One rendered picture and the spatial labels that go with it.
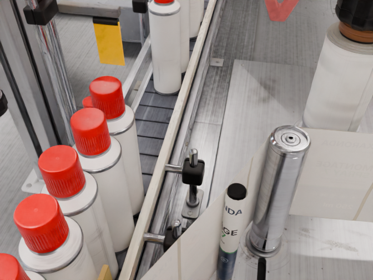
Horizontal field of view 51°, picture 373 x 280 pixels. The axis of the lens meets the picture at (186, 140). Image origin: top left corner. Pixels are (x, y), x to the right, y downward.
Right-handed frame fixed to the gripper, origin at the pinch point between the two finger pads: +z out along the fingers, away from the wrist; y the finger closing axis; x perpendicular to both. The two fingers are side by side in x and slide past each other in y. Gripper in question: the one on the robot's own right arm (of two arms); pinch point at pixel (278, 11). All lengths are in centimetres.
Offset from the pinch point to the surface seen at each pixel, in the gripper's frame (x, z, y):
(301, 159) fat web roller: -3.6, 9.3, -10.4
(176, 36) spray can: 14.6, 14.5, 19.3
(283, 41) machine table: -5, 31, 50
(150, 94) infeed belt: 19.6, 26.1, 18.3
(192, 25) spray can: 15.3, 22.4, 38.5
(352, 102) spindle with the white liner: -12.2, 16.1, 8.5
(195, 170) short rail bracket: 7.8, 22.6, -1.8
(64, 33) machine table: 49, 30, 44
